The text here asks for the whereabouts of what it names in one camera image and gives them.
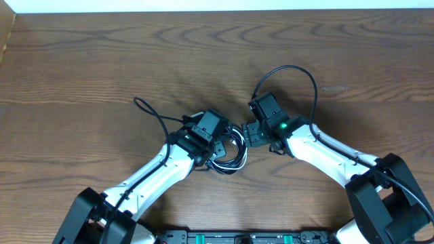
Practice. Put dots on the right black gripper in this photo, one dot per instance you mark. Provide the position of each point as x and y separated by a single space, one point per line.
251 129

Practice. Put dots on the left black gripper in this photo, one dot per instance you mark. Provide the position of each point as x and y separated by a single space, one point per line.
219 148

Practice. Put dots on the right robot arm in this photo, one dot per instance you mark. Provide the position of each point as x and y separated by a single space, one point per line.
387 203

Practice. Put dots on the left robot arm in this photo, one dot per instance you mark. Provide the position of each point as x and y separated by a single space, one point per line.
112 216

